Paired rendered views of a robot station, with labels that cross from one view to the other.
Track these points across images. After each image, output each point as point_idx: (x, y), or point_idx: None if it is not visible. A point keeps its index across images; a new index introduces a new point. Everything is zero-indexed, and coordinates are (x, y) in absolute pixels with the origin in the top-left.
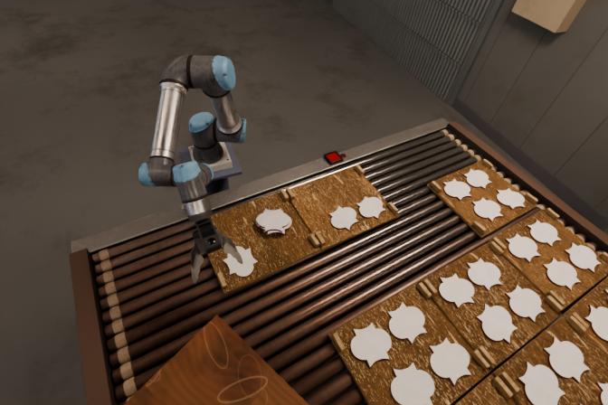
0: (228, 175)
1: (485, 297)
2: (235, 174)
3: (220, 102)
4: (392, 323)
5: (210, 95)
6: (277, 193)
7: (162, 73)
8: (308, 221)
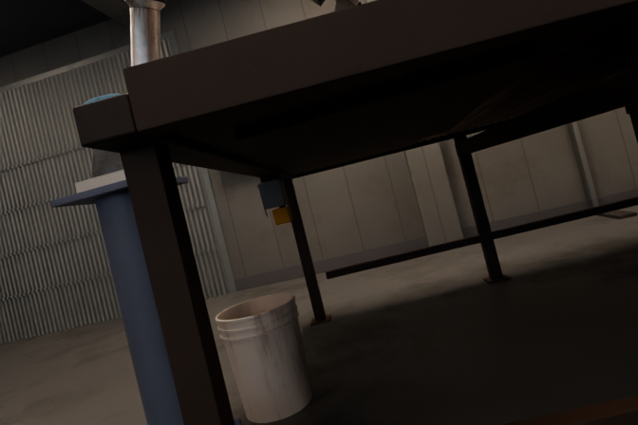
0: (178, 178)
1: None
2: (183, 180)
3: (156, 20)
4: None
5: None
6: None
7: None
8: None
